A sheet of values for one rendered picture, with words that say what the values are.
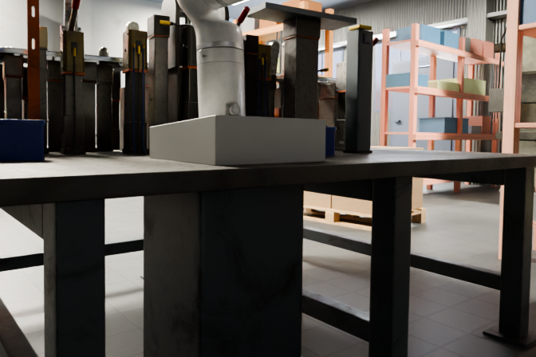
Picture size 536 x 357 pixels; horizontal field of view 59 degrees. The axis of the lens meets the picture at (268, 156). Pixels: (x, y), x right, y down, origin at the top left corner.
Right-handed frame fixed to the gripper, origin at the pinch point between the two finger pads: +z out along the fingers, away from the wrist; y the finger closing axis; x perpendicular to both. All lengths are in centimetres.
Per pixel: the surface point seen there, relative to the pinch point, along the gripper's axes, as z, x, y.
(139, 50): 26, 48, 18
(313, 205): 111, -191, 177
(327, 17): 11.2, -5.5, -6.8
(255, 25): -88, -261, 351
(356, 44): 17.1, -23.2, -4.6
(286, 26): 13.9, 3.4, 3.1
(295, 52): 23.2, 3.7, -1.7
